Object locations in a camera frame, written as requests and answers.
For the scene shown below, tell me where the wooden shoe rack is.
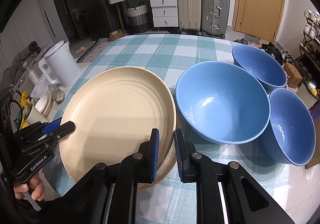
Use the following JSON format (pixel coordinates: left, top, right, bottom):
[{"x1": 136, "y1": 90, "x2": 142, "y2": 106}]
[{"x1": 296, "y1": 9, "x2": 319, "y2": 100}]

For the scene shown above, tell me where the woven laundry basket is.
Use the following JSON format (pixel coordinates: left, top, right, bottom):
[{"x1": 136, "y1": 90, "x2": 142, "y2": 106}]
[{"x1": 125, "y1": 1, "x2": 151, "y2": 34}]

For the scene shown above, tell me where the small cream dish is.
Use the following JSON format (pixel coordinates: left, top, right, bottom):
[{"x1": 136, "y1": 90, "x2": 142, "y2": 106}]
[{"x1": 35, "y1": 93, "x2": 52, "y2": 117}]

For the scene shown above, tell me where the wooden door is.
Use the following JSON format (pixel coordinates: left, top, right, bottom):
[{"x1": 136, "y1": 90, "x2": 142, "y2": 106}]
[{"x1": 233, "y1": 0, "x2": 285, "y2": 42}]

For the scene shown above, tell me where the small cardboard box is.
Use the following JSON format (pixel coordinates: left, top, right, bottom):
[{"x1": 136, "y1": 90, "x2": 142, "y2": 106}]
[{"x1": 109, "y1": 30, "x2": 123, "y2": 41}]

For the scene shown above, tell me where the brown earbuds case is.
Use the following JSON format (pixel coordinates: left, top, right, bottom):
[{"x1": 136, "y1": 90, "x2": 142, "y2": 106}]
[{"x1": 55, "y1": 91, "x2": 65, "y2": 104}]

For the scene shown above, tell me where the silver suitcase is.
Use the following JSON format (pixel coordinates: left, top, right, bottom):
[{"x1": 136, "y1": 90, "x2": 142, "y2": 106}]
[{"x1": 201, "y1": 0, "x2": 231, "y2": 39}]

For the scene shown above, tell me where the cardboard box on floor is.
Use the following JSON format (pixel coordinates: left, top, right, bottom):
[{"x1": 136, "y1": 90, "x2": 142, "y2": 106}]
[{"x1": 283, "y1": 63, "x2": 303, "y2": 89}]

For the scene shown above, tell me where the beige suitcase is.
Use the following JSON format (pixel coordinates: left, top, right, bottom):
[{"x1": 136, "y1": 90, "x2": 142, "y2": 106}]
[{"x1": 177, "y1": 0, "x2": 202, "y2": 35}]

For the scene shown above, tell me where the left hand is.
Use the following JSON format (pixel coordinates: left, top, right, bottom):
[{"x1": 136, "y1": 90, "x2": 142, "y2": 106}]
[{"x1": 14, "y1": 173, "x2": 45, "y2": 201}]

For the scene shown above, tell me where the large blue bowl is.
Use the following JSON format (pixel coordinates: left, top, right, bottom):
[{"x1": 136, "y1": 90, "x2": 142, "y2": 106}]
[{"x1": 175, "y1": 61, "x2": 271, "y2": 144}]

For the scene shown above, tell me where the dotted floor mat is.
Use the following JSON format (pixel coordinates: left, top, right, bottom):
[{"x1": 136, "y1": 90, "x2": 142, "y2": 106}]
[{"x1": 76, "y1": 38, "x2": 111, "y2": 64}]

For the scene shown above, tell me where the cream cup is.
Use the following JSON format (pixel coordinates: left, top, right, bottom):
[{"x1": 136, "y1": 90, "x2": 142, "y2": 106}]
[{"x1": 24, "y1": 104, "x2": 48, "y2": 124}]

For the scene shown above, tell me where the white electric kettle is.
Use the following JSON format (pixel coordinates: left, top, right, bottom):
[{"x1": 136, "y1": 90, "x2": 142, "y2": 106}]
[{"x1": 39, "y1": 40, "x2": 81, "y2": 87}]

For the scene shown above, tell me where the teal plaid tablecloth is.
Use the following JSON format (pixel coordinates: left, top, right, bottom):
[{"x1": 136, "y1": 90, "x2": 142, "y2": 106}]
[{"x1": 48, "y1": 34, "x2": 290, "y2": 223}]

